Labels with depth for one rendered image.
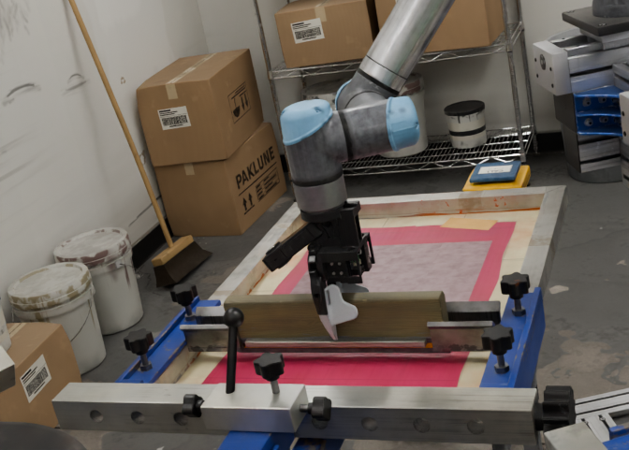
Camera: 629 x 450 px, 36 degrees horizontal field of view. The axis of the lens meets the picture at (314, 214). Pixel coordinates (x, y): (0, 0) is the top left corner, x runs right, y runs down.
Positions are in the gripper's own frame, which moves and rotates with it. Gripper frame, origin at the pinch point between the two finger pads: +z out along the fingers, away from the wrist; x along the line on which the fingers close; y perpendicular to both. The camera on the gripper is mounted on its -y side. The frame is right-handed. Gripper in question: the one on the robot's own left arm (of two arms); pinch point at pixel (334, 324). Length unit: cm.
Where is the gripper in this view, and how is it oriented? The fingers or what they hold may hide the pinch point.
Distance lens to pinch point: 153.8
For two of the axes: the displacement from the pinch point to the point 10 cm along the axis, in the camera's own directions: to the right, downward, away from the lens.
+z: 1.9, 9.2, 3.5
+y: 9.3, -0.5, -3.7
